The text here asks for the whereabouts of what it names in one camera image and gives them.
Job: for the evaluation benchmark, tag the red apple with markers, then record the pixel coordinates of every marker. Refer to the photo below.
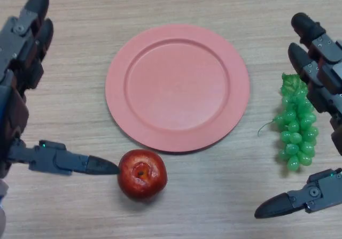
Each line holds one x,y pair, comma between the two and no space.
143,177

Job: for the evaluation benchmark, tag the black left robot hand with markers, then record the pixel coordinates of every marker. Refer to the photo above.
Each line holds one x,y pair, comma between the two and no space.
16,49

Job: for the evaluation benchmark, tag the pink round plate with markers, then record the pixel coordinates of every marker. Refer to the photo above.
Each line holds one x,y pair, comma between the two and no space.
177,89

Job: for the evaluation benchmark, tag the green grape bunch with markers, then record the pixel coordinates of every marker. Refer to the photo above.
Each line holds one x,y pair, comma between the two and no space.
296,132

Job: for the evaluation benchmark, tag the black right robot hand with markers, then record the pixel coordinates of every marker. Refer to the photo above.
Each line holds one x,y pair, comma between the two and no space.
327,70

